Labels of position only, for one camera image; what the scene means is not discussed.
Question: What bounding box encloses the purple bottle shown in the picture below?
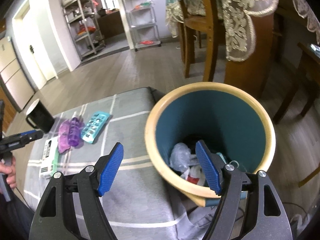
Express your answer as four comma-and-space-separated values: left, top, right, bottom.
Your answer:
69, 112, 84, 147

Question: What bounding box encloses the grey checked tablecloth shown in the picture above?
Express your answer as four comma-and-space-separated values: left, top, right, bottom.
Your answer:
24, 87, 218, 240

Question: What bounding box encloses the teal blister pack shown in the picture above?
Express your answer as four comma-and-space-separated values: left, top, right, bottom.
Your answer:
80, 110, 110, 144

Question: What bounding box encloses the blue face mask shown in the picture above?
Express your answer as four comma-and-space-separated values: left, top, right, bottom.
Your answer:
215, 152, 242, 173

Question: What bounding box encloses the metal shelf rack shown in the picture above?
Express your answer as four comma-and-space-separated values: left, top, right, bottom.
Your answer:
62, 0, 107, 60

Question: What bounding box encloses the white plastic wrapper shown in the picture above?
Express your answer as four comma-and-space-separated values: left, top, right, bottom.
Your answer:
169, 142, 198, 172

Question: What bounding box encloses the black cable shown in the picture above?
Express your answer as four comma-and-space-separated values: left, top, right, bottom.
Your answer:
15, 187, 35, 214

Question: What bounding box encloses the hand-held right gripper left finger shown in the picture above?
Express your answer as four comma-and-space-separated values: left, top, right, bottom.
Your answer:
29, 142, 125, 240

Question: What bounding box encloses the white shelf cart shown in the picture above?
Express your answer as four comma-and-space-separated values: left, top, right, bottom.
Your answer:
120, 0, 162, 53

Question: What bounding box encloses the teal lace tablecloth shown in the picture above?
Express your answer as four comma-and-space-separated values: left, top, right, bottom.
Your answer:
165, 0, 320, 62

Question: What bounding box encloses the person's left hand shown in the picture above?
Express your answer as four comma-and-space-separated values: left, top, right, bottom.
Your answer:
0, 156, 17, 193

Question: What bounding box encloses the purple packet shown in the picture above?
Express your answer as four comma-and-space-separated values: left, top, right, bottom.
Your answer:
57, 120, 75, 154

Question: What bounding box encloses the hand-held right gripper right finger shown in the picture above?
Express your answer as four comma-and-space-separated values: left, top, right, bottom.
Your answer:
195, 140, 293, 240

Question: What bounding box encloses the wooden dining table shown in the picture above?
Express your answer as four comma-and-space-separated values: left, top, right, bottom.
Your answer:
224, 5, 320, 188

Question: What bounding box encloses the wooden chair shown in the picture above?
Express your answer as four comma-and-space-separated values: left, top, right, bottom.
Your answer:
176, 0, 225, 83

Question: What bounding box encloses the black mug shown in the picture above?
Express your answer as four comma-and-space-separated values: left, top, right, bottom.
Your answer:
25, 99, 55, 133

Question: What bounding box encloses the white green medicine box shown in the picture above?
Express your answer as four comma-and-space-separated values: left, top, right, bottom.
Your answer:
40, 137, 60, 178

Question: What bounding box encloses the brown kitchen cabinet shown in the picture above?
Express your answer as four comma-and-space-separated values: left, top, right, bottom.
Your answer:
97, 10, 125, 45

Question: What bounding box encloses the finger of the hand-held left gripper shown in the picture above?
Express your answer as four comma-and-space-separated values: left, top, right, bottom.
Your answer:
5, 129, 44, 152

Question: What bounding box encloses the teal bin with cream rim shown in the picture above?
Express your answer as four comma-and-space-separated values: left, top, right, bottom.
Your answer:
144, 82, 276, 207

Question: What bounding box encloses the white door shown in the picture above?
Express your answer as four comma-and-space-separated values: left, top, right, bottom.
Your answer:
12, 0, 59, 90

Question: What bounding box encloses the beige cabinet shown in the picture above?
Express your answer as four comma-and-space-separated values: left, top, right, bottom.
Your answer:
0, 37, 35, 113

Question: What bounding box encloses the clear snack wrapper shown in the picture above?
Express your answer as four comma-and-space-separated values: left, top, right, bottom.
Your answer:
180, 166, 207, 185

